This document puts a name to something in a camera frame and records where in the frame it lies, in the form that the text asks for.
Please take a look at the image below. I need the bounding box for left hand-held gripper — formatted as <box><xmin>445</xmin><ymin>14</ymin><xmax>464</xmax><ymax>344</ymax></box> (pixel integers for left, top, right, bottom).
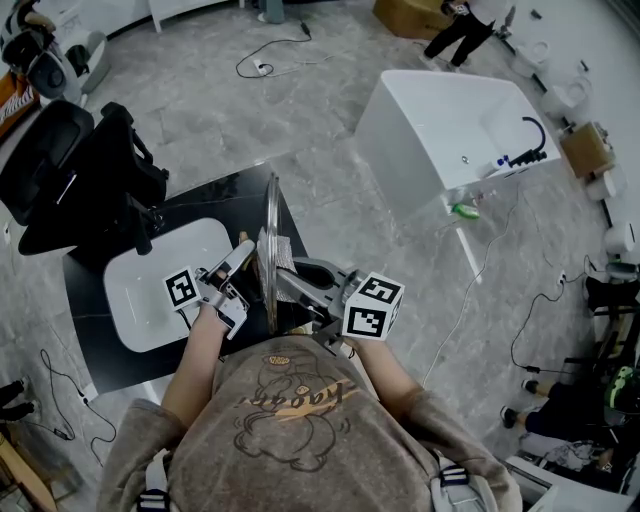
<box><xmin>163</xmin><ymin>239</ymin><xmax>258</xmax><ymax>342</ymax></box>

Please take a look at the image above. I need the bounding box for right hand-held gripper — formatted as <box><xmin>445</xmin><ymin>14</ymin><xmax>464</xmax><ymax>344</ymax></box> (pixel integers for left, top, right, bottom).
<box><xmin>275</xmin><ymin>257</ymin><xmax>405</xmax><ymax>352</ymax></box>

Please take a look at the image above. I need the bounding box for person's right forearm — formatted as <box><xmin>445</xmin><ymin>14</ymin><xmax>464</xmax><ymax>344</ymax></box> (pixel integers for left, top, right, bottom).
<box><xmin>348</xmin><ymin>336</ymin><xmax>427</xmax><ymax>407</ymax></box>

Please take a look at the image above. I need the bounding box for person's left forearm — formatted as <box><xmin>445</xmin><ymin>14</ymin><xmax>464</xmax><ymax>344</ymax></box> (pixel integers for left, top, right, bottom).
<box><xmin>160</xmin><ymin>301</ymin><xmax>227</xmax><ymax>429</ymax></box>

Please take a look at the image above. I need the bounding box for white sink basin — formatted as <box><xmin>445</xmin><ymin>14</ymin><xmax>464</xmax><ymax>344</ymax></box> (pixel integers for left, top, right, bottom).
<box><xmin>102</xmin><ymin>217</ymin><xmax>235</xmax><ymax>354</ymax></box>

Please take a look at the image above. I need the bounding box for person's brown printed shirt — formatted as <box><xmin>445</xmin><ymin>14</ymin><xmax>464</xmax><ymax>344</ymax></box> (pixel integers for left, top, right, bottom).
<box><xmin>96</xmin><ymin>333</ymin><xmax>524</xmax><ymax>512</ymax></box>

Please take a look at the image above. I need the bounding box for black office chair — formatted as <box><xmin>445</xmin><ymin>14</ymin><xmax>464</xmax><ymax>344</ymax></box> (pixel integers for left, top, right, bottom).
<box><xmin>0</xmin><ymin>98</ymin><xmax>170</xmax><ymax>257</ymax></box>

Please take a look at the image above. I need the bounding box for white bathtub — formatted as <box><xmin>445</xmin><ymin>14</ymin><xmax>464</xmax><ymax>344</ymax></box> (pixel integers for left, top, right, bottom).
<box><xmin>353</xmin><ymin>68</ymin><xmax>563</xmax><ymax>222</ymax></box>

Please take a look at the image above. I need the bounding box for black faucet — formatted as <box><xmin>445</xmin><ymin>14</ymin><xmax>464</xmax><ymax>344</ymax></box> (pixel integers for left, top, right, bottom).
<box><xmin>506</xmin><ymin>115</ymin><xmax>549</xmax><ymax>169</ymax></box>

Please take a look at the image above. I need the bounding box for white cabinet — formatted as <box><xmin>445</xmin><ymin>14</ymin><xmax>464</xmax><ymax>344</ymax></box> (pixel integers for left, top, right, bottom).
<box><xmin>146</xmin><ymin>0</ymin><xmax>247</xmax><ymax>34</ymax></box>

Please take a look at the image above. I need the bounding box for white and grey machine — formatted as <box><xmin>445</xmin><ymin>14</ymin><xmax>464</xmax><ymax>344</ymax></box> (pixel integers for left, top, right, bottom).
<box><xmin>0</xmin><ymin>0</ymin><xmax>112</xmax><ymax>107</ymax></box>

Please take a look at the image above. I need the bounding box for large cardboard box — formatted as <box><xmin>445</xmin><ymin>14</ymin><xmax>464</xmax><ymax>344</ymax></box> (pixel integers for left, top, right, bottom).
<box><xmin>371</xmin><ymin>0</ymin><xmax>454</xmax><ymax>42</ymax></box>

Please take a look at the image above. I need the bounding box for white toilet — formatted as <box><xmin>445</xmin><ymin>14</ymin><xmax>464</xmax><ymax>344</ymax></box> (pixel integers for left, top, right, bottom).
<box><xmin>585</xmin><ymin>170</ymin><xmax>620</xmax><ymax>202</ymax></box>
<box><xmin>542</xmin><ymin>76</ymin><xmax>595</xmax><ymax>120</ymax></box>
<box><xmin>513</xmin><ymin>39</ymin><xmax>552</xmax><ymax>77</ymax></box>
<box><xmin>603</xmin><ymin>221</ymin><xmax>637</xmax><ymax>255</ymax></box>

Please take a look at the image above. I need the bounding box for small brown cardboard box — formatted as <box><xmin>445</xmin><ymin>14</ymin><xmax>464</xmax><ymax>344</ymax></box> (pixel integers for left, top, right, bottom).
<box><xmin>558</xmin><ymin>121</ymin><xmax>617</xmax><ymax>180</ymax></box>

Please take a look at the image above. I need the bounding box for long white cable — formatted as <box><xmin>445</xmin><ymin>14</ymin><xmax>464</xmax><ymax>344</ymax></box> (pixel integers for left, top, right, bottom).
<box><xmin>421</xmin><ymin>188</ymin><xmax>522</xmax><ymax>387</ymax></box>

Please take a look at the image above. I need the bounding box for black cable with adapter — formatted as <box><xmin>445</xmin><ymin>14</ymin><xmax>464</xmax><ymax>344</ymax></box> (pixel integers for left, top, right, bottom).
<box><xmin>509</xmin><ymin>253</ymin><xmax>597</xmax><ymax>375</ymax></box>

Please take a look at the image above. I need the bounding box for black cable with plug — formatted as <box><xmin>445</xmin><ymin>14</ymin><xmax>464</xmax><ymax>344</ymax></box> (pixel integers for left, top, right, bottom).
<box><xmin>234</xmin><ymin>19</ymin><xmax>314</xmax><ymax>80</ymax></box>

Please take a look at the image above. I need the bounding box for thin black floor cable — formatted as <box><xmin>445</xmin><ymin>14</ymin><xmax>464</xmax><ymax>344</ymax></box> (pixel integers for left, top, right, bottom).
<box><xmin>38</xmin><ymin>348</ymin><xmax>118</xmax><ymax>467</ymax></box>

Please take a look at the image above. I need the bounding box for white backpack strap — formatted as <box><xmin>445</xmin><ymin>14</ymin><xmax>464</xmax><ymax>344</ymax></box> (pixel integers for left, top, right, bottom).
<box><xmin>428</xmin><ymin>448</ymin><xmax>482</xmax><ymax>512</ymax></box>
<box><xmin>135</xmin><ymin>448</ymin><xmax>172</xmax><ymax>512</ymax></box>

